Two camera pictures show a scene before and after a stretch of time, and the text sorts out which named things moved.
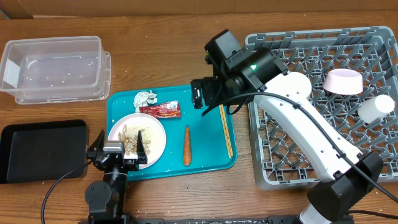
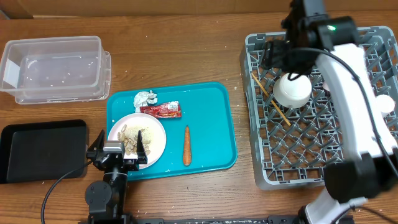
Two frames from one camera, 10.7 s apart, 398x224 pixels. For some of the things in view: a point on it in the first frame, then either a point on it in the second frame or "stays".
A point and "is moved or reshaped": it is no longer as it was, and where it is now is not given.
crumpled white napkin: [143, 99] stays
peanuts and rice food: [129, 136] stays
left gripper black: [132, 164] stays
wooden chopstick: [227, 135] is moved or reshaped
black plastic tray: [42, 152] stays
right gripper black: [215, 99] -> [279, 63]
